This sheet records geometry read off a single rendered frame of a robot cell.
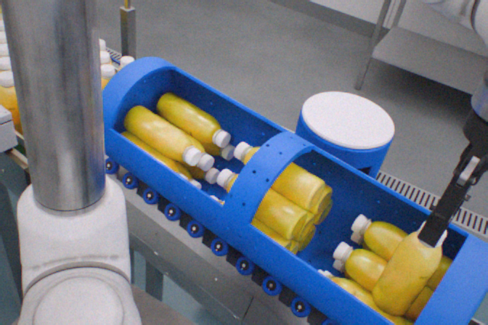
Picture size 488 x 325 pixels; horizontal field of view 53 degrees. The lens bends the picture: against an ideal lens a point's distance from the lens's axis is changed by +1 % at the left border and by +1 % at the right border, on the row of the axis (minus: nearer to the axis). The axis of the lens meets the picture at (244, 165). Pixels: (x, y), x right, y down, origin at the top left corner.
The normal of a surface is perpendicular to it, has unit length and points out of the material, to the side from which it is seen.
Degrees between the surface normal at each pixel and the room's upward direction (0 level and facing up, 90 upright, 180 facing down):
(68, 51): 88
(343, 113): 0
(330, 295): 84
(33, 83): 87
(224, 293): 71
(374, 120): 0
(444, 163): 0
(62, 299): 9
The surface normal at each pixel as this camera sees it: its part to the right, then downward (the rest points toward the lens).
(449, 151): 0.14, -0.74
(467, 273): -0.04, -0.59
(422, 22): -0.50, 0.52
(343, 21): -0.45, 0.33
